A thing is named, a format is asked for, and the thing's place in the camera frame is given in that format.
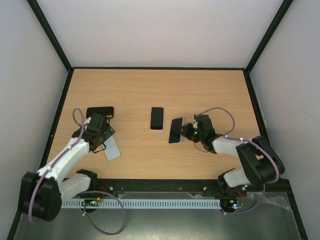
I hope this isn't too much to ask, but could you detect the black phone case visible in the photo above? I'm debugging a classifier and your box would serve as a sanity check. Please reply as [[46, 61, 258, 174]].
[[86, 106, 114, 119]]

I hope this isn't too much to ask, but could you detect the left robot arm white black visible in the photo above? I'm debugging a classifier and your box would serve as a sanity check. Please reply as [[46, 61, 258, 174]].
[[18, 107, 115, 224]]

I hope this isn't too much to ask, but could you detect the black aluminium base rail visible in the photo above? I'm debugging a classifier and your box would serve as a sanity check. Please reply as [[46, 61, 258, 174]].
[[74, 178, 291, 198]]

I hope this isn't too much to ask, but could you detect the white slotted cable duct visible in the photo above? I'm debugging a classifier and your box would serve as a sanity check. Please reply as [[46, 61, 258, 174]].
[[62, 198, 221, 210]]

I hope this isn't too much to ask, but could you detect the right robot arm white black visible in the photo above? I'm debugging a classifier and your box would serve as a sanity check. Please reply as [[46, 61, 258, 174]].
[[180, 115, 285, 196]]

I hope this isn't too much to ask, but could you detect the black enclosure frame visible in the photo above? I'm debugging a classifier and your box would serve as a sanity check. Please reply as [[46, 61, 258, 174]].
[[7, 0, 308, 240]]

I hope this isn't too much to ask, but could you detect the light blue smartphone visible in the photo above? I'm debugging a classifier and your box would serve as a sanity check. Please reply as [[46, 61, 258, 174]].
[[103, 136, 121, 161]]

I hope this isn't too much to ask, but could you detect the pink phone case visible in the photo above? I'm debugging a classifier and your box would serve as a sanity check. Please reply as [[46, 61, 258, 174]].
[[149, 106, 166, 131]]

